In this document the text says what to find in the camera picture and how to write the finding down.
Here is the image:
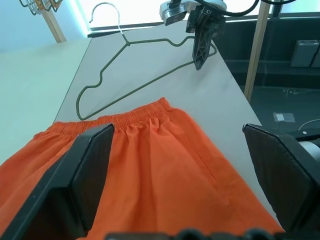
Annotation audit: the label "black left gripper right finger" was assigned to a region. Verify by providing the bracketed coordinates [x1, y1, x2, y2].
[241, 122, 320, 233]

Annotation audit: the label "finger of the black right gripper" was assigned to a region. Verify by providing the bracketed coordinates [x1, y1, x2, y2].
[191, 26, 214, 71]

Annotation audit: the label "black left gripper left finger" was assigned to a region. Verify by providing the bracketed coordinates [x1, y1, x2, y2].
[0, 122, 116, 240]

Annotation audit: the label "green wire hanger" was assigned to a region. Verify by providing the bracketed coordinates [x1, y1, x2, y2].
[76, 2, 218, 121]

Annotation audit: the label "orange shorts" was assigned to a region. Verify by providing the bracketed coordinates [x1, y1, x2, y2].
[0, 96, 286, 240]

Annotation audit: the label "dark grey box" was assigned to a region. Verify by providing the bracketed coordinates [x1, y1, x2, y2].
[290, 39, 320, 68]

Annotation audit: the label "bunch of hangers on rack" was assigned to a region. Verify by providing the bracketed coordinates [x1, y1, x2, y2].
[37, 0, 63, 12]

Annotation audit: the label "white floor cable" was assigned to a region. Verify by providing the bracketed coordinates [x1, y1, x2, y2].
[298, 118, 320, 131]

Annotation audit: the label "grey wire hanger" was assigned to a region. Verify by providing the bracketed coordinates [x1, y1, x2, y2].
[18, 0, 42, 13]

